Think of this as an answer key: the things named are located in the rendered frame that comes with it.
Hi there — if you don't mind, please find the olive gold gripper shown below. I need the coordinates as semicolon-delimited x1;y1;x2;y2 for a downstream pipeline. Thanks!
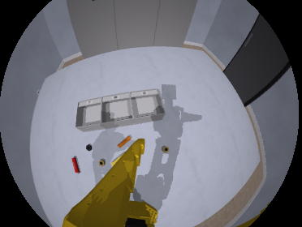
62;139;145;227

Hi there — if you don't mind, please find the gold hex nut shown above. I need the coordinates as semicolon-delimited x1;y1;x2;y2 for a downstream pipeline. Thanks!
98;160;105;166
162;146;169;153

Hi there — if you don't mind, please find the black hex nut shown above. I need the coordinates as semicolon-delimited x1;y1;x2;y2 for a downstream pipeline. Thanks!
86;145;92;151

